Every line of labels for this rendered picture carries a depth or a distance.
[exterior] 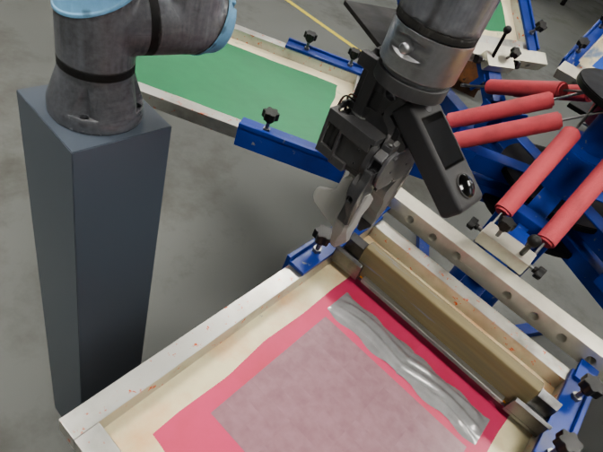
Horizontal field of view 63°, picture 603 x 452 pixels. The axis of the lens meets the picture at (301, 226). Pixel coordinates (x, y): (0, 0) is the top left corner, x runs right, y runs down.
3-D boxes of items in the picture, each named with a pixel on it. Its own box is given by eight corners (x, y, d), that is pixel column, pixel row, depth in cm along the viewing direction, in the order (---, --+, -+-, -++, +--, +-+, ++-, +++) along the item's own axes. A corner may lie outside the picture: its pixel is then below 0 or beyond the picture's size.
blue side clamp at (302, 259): (295, 291, 102) (305, 271, 97) (278, 276, 104) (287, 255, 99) (373, 233, 122) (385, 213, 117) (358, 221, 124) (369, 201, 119)
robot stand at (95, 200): (55, 407, 162) (15, 89, 81) (106, 377, 173) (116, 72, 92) (83, 451, 155) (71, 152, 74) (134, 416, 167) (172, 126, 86)
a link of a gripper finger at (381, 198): (347, 195, 64) (364, 143, 57) (381, 224, 62) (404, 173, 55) (331, 206, 62) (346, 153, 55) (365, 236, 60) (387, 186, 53)
